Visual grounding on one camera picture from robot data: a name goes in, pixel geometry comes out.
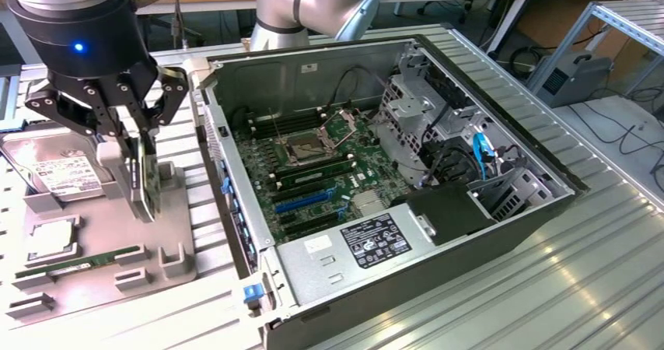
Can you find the silver power supply unit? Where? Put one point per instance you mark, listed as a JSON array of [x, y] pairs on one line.
[[322, 276]]

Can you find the thin metal locking lever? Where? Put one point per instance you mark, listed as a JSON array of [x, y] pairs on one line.
[[277, 126]]

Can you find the RAM slot black latches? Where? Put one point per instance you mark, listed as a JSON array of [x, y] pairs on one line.
[[286, 119], [286, 127], [322, 158]]

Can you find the CPU socket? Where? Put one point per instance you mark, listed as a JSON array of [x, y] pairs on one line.
[[303, 148]]

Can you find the black plastic shroud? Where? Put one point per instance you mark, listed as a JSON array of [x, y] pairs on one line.
[[446, 214]]

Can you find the graphics card with metal bracket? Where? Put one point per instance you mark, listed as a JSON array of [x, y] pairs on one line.
[[149, 179]]

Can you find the green motherboard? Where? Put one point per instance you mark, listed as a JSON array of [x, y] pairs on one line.
[[379, 163]]

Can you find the open black PC case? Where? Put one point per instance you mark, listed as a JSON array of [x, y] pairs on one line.
[[467, 280]]

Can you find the blue disk carrier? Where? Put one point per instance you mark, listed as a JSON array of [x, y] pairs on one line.
[[11, 125]]

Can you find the green RAM stick white label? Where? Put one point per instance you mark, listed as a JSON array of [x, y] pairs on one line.
[[78, 263]]

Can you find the grey parts rack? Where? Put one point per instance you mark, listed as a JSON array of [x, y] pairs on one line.
[[105, 241]]

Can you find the silver CPU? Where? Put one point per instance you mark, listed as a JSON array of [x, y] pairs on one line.
[[53, 239]]

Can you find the blue expansion slot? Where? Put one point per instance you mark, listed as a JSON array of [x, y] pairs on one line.
[[306, 201]]

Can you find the blue card retention clip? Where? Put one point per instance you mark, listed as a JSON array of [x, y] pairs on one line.
[[225, 186]]

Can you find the silver hard disk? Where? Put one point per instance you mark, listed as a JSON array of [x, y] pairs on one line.
[[58, 171]]

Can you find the silver chipset heatsink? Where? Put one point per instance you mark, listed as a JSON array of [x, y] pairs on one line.
[[369, 203]]

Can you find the slotted metal disk bay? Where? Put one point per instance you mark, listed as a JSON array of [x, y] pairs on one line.
[[539, 183]]

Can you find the RAM slot white latches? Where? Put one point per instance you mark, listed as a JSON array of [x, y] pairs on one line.
[[286, 123], [286, 116], [322, 163]]

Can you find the aluminium profile frame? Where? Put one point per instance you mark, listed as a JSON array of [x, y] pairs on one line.
[[627, 21]]

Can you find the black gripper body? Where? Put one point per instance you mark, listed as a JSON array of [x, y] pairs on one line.
[[89, 43]]

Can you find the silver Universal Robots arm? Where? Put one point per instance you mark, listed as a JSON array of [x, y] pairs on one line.
[[291, 11]]

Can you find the perforated metal drive cage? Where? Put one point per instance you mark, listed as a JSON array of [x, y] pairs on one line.
[[405, 140]]

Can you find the blue case latch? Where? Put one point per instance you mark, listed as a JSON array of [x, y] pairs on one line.
[[253, 291]]

